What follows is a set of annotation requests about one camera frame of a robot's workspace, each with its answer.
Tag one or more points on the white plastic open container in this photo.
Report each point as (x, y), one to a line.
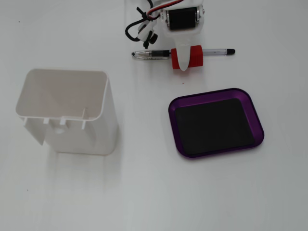
(72, 96)

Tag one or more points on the purple tray with black mat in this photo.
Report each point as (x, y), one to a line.
(214, 125)

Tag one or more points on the clear black ballpoint pen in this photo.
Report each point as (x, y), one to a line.
(154, 52)

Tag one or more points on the red ribbed rectangular block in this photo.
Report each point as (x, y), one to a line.
(196, 56)

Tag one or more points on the white wrist camera black lens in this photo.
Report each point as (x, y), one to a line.
(146, 33)

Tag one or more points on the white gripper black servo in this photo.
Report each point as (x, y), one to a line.
(179, 21)

